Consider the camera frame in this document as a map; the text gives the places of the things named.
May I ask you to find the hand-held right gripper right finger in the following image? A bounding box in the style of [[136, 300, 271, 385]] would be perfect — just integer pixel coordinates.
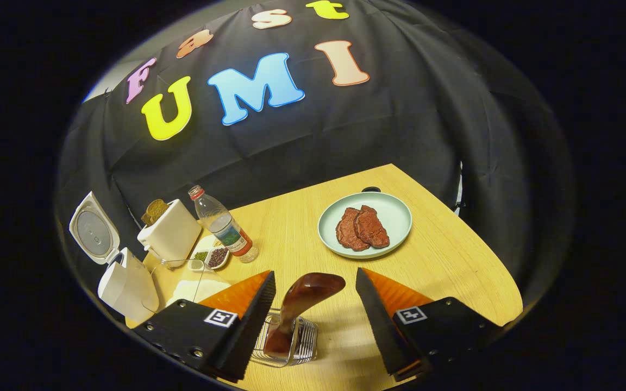
[[355, 267, 504, 383]]

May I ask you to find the white toaster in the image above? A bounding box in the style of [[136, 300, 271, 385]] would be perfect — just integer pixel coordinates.
[[137, 199, 203, 268]]

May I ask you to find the clear box of rice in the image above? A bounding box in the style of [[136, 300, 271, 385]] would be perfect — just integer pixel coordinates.
[[153, 259, 232, 307]]

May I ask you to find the white divided grain dish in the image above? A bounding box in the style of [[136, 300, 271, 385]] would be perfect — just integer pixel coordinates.
[[190, 235, 230, 270]]

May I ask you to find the white rice cooker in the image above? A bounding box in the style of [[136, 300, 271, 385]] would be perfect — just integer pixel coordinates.
[[68, 191, 160, 325]]

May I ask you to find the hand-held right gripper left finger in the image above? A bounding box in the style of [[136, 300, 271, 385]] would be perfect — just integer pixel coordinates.
[[131, 270, 277, 383]]

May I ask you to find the black backdrop cloth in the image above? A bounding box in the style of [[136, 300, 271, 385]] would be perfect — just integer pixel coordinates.
[[55, 0, 574, 305]]

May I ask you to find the clear plastic bottle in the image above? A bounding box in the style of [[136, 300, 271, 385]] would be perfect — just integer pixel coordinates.
[[188, 185, 259, 264]]

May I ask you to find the metal wire chopstick holder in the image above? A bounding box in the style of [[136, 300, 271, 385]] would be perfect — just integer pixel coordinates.
[[251, 308, 319, 367]]

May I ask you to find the pale green plate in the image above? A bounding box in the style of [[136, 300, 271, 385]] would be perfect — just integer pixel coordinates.
[[317, 191, 412, 260]]

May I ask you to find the dark wooden spoon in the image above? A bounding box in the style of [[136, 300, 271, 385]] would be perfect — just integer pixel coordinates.
[[263, 273, 346, 359]]

